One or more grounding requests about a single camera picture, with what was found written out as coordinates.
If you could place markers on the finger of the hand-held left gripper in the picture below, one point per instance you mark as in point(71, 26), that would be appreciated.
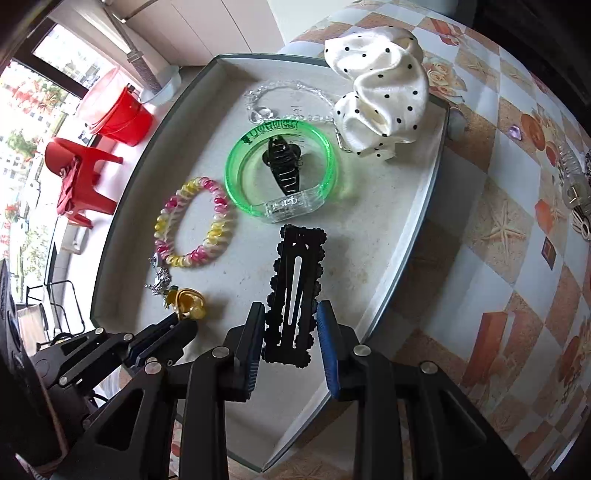
point(154, 332)
point(173, 344)

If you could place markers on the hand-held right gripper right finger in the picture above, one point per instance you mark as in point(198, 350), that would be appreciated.
point(328, 355)

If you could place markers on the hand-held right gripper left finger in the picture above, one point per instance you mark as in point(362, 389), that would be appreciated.
point(253, 360)

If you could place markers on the black scalloped snap clip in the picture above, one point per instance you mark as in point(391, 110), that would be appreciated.
point(304, 258)

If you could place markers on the clear rectangular hair clip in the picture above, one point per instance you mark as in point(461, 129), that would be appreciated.
point(291, 207)

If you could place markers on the dark green jewelry tray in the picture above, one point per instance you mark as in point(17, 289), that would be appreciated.
point(369, 207)

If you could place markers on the green plastic bangle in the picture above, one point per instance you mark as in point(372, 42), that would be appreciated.
point(235, 184)

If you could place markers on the black hair claw clip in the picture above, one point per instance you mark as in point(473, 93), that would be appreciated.
point(281, 161)

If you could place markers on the black metal chair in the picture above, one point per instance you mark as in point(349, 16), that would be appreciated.
point(32, 316)

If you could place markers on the red plastic chair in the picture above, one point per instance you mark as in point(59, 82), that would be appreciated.
point(78, 175)

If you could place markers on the checkered printed tablecloth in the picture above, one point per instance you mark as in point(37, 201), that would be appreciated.
point(485, 277)

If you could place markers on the red bucket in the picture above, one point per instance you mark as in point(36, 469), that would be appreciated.
point(124, 120)

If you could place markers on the translucent pink bucket lid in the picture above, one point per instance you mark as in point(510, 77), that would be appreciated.
point(94, 99)

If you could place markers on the white basin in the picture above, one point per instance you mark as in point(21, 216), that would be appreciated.
point(166, 87)

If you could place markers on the metal pole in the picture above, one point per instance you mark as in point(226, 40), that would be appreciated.
point(143, 64)

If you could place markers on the white polka dot scrunchie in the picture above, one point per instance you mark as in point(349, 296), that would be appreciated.
point(378, 83)

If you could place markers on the black and white hair clip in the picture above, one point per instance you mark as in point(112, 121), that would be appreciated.
point(582, 224)

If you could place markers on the purple gem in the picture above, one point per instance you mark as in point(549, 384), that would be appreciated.
point(515, 133)

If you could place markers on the clear hair claw clip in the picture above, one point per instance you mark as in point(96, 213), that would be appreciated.
point(572, 184)

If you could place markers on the white cabinet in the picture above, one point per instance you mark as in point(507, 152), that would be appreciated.
point(221, 27)

